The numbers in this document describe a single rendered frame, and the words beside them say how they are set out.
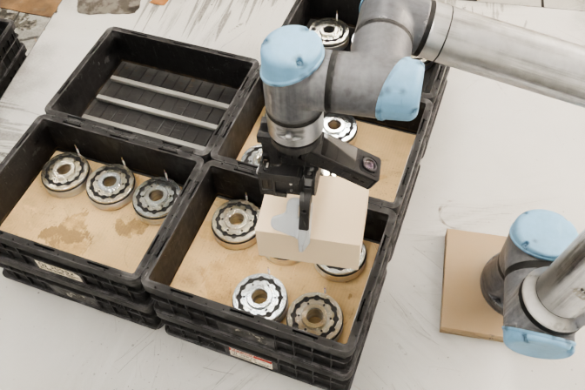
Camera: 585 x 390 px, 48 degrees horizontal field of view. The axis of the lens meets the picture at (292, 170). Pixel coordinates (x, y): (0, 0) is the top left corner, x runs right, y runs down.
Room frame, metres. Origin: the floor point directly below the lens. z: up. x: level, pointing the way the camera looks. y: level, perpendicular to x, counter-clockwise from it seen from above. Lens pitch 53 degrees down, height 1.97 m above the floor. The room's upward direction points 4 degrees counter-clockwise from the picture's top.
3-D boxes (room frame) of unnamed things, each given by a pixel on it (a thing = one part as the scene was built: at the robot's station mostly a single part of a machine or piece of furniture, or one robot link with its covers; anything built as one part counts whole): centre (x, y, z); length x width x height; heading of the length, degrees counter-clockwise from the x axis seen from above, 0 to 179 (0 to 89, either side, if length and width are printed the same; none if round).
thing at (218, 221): (0.73, 0.12, 0.86); 0.10 x 0.10 x 0.01
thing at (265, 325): (0.62, 0.05, 0.92); 0.40 x 0.30 x 0.02; 67
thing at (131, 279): (0.78, 0.41, 0.92); 0.40 x 0.30 x 0.02; 67
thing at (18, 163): (0.78, 0.41, 0.87); 0.40 x 0.30 x 0.11; 67
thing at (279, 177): (0.58, 0.00, 1.24); 0.09 x 0.08 x 0.12; 76
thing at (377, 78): (0.57, -0.11, 1.40); 0.11 x 0.11 x 0.08; 75
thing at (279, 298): (0.55, 0.08, 0.86); 0.10 x 0.10 x 0.01
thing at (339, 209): (0.57, -0.03, 1.09); 0.16 x 0.12 x 0.07; 76
